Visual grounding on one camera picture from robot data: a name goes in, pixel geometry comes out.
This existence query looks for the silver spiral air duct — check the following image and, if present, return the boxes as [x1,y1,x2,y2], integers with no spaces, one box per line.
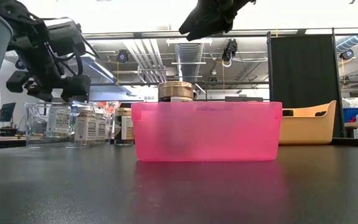
[336,34,358,54]

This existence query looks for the black divider panel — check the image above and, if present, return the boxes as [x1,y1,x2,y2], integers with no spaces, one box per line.
[268,28,345,139]

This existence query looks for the round black ceiling fixture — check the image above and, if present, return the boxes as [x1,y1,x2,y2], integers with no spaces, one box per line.
[340,49,354,61]
[116,49,129,64]

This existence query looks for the blue storage bin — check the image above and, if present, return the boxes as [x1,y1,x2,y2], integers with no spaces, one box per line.
[342,107,358,123]

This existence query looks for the yellow plastic bin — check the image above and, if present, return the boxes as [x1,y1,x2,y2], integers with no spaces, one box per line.
[278,100,337,146]

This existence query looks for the furikake jar tan lid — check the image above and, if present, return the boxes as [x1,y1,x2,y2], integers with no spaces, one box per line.
[114,107,135,146]
[157,80,195,103]

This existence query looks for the colourful floral bag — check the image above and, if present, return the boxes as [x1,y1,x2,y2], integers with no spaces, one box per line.
[98,101,121,116]

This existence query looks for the black monitor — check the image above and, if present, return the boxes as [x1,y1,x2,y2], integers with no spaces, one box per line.
[0,101,17,123]

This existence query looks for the clear plastic bin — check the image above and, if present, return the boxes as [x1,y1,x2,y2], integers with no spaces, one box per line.
[24,101,117,147]

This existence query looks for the pink plastic bin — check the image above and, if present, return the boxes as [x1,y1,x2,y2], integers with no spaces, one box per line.
[131,101,283,162]

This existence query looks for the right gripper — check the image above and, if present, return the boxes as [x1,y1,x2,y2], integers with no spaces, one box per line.
[178,0,251,42]

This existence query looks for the black laptop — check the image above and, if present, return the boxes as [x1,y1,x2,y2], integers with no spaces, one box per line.
[224,96,264,103]

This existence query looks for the black hanging ceiling device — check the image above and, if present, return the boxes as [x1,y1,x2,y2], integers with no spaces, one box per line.
[221,39,239,68]

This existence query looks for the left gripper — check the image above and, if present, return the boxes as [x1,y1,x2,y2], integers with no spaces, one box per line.
[6,49,91,102]

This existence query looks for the silver flexible air duct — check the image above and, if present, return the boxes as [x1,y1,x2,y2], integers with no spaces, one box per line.
[174,42,204,82]

